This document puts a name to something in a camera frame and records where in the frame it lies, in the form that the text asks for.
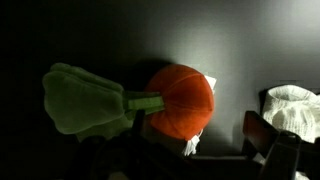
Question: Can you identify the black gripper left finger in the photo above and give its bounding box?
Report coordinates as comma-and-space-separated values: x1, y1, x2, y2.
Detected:
79, 109, 194, 180

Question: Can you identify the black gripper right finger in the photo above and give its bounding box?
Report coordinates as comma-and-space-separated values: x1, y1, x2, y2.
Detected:
241, 110, 304, 180

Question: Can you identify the white cloth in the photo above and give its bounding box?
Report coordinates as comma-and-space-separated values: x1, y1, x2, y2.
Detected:
261, 84, 320, 180

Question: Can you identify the red plush fruit green leaf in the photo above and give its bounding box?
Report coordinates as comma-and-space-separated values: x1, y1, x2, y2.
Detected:
41, 62, 218, 158

